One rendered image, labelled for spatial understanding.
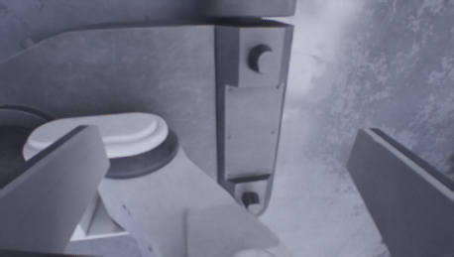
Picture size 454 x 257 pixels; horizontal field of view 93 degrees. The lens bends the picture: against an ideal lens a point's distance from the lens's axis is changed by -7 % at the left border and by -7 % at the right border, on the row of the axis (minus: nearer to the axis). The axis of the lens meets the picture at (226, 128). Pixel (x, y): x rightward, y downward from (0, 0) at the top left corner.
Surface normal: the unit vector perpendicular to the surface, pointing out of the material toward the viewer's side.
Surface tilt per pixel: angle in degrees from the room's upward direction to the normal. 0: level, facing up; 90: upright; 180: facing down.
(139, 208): 90
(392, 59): 0
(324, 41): 0
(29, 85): 0
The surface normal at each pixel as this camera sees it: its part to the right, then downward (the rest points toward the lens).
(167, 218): 0.00, -0.87
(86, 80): 0.19, 0.49
